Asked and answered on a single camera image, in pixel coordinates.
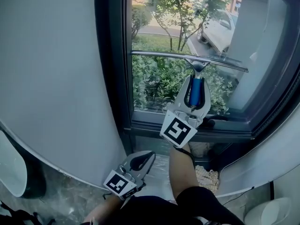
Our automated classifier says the black window handle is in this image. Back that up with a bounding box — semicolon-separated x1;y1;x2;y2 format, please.
202;115;229;128

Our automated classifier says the black swivel chair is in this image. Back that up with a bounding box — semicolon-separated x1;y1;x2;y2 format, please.
0;200;56;225

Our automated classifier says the white rounded toilet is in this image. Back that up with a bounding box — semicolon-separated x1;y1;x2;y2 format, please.
244;197;292;225

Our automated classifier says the small window pane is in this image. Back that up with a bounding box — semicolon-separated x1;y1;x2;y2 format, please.
135;137;233;159

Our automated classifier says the person's left forearm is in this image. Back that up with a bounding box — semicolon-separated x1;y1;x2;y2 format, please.
83;195;125;225

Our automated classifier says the thin leafy tree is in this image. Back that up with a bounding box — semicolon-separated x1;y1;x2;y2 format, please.
144;0;195;53
178;0;235;53

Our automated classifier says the green hedge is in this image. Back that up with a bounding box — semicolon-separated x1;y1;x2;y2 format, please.
131;52;235;116

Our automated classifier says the person's right forearm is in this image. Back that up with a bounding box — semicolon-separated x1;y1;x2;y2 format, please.
169;143;200;199

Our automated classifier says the person's black clothing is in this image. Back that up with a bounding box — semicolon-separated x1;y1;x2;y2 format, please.
79;186;246;225

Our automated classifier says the blue handled metal squeegee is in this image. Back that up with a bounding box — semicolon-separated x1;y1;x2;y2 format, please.
131;50;249;106

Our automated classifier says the large window glass pane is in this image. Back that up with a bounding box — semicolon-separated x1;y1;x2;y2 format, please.
126;0;291;121

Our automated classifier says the clear plastic sheet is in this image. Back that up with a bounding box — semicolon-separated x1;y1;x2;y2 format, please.
140;153;173;196

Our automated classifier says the beige checkered cloth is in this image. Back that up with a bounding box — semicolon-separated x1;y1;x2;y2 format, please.
195;165;220;193

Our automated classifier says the black power cable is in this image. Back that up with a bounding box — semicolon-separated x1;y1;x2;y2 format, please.
221;187;255;206

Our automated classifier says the round green shrub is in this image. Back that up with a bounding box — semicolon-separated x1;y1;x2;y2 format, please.
131;5;152;41

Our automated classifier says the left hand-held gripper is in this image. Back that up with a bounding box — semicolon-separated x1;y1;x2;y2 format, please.
103;150;157;201

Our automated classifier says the thin pull cord with tag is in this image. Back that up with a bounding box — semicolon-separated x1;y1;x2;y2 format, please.
263;0;273;32

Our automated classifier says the white shell chair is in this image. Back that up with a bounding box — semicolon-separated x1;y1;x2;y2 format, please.
0;129;46;199

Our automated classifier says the black wrist strap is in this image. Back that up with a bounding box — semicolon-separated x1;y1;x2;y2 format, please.
174;146;196;168

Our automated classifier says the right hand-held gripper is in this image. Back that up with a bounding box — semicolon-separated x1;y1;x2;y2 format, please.
159;75;211;149

